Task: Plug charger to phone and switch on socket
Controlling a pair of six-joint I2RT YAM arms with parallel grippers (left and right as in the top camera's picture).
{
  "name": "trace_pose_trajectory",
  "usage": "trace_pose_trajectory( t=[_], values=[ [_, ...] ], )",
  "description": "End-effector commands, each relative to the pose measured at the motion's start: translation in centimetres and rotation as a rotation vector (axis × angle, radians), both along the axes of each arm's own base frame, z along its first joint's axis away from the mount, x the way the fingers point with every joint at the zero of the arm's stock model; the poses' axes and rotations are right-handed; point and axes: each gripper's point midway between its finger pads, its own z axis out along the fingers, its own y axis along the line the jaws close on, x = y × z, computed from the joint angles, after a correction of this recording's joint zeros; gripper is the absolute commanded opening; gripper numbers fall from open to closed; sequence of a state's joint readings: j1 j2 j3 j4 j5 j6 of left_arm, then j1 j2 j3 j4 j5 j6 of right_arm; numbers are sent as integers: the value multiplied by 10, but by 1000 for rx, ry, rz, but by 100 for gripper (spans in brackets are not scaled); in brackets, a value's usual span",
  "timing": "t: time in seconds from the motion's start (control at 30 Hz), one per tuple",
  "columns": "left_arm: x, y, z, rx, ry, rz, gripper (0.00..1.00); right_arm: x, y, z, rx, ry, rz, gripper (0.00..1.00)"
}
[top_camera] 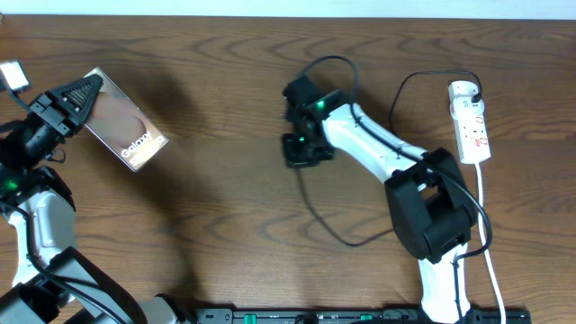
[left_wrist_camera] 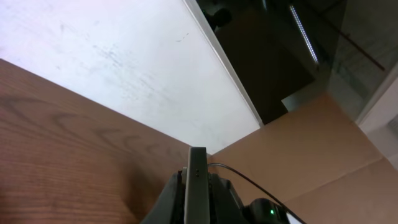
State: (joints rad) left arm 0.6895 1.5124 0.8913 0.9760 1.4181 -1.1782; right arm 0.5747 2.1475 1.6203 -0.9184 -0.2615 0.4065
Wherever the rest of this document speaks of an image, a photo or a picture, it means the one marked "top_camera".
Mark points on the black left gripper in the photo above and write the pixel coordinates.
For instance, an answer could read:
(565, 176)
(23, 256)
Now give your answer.
(64, 122)

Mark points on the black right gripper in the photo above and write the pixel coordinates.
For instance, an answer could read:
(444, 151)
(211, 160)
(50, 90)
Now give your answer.
(294, 160)

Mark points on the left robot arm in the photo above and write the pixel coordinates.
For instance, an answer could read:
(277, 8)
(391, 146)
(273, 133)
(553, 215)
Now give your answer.
(51, 272)

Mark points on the white charger adapter plug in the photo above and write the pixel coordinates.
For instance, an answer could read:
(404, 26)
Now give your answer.
(462, 88)

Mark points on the white power strip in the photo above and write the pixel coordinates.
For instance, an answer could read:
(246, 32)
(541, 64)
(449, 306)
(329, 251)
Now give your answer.
(470, 130)

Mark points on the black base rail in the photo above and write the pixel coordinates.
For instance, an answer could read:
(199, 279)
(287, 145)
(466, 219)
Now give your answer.
(403, 314)

